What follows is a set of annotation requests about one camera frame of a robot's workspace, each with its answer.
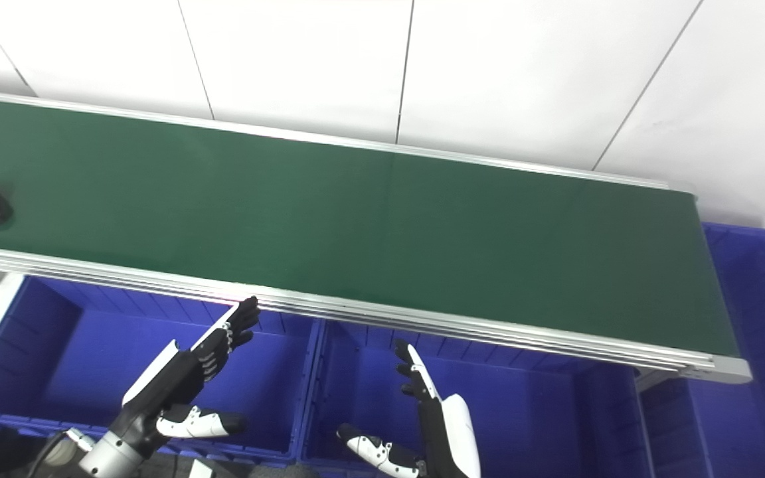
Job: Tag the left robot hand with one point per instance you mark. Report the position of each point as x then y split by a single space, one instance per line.
176 382

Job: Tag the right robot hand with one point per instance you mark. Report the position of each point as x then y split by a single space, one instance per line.
445 425

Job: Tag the blue plastic bin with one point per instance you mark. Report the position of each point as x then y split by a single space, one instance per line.
137 378
489 411
741 358

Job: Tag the green conveyor belt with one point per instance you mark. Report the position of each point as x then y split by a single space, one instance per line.
329 232

